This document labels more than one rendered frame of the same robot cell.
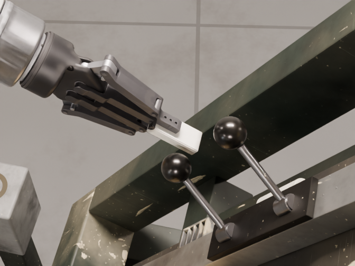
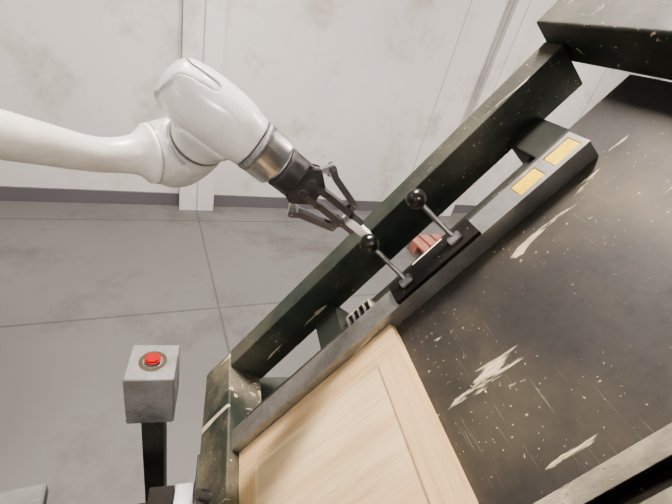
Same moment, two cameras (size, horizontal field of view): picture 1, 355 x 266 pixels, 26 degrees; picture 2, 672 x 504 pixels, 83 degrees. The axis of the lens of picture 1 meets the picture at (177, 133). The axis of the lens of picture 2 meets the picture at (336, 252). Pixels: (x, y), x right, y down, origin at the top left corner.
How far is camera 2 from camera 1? 0.64 m
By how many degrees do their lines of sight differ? 35
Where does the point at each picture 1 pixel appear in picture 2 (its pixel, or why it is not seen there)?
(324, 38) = (415, 180)
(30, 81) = (288, 171)
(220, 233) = (404, 280)
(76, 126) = not seen: hidden behind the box
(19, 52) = (285, 146)
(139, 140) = (196, 374)
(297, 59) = (400, 197)
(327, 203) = (487, 222)
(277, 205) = (452, 237)
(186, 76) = (218, 334)
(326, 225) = (487, 238)
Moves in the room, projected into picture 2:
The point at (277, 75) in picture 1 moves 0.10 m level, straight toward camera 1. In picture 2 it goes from (386, 210) to (401, 232)
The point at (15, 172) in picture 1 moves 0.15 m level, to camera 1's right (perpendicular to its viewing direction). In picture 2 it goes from (170, 349) to (226, 341)
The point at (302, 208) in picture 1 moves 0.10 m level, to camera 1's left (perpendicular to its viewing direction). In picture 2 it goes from (472, 231) to (429, 232)
